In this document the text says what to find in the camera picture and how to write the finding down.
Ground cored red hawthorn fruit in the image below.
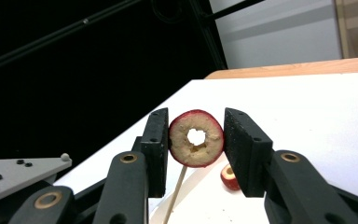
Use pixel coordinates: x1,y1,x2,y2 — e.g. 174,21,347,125
219,163,242,192
168,108,225,169

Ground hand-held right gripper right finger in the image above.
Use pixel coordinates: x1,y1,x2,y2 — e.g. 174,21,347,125
223,107,275,199

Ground white cabinet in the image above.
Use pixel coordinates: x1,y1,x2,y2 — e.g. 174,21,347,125
209,0,345,70

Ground thin wooden skewer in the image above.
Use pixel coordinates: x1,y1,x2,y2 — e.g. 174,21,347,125
161,165,188,224

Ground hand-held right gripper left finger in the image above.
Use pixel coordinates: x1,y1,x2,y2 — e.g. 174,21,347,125
133,107,170,199

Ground wooden table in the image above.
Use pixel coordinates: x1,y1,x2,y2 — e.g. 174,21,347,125
204,55,358,80

